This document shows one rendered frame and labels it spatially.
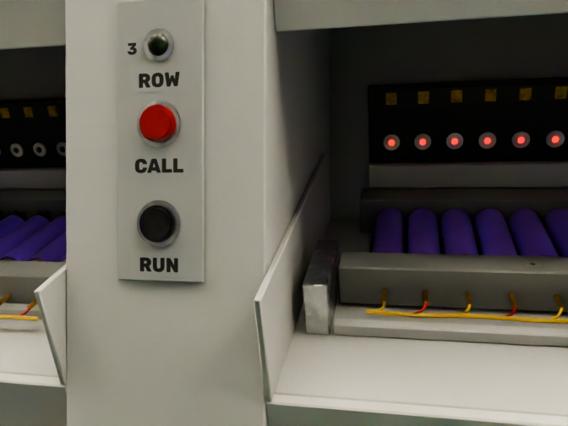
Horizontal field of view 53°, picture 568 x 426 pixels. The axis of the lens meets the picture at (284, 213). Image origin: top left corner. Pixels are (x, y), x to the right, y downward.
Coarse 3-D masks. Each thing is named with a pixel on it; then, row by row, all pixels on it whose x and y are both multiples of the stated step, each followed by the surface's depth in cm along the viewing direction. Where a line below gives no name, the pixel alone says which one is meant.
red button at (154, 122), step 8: (144, 112) 24; (152, 112) 24; (160, 112) 24; (168, 112) 24; (144, 120) 24; (152, 120) 24; (160, 120) 24; (168, 120) 24; (144, 128) 24; (152, 128) 24; (160, 128) 24; (168, 128) 24; (144, 136) 24; (152, 136) 24; (160, 136) 24; (168, 136) 24
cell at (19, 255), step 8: (64, 216) 40; (48, 224) 39; (56, 224) 39; (64, 224) 40; (40, 232) 38; (48, 232) 38; (56, 232) 38; (32, 240) 37; (40, 240) 37; (48, 240) 38; (16, 248) 36; (24, 248) 36; (32, 248) 36; (40, 248) 37; (8, 256) 35; (16, 256) 35; (24, 256) 35; (32, 256) 36
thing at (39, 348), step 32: (64, 288) 26; (0, 320) 32; (32, 320) 31; (64, 320) 26; (0, 352) 29; (32, 352) 29; (64, 352) 26; (0, 384) 27; (32, 384) 26; (64, 384) 26; (0, 416) 28; (32, 416) 27; (64, 416) 27
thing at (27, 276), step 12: (0, 264) 33; (12, 264) 33; (24, 264) 33; (36, 264) 33; (48, 264) 32; (60, 264) 32; (0, 276) 32; (12, 276) 31; (24, 276) 31; (36, 276) 31; (48, 276) 31; (0, 288) 32; (12, 288) 32; (24, 288) 32; (36, 288) 31; (0, 300) 31; (12, 300) 32; (24, 300) 32; (24, 312) 30
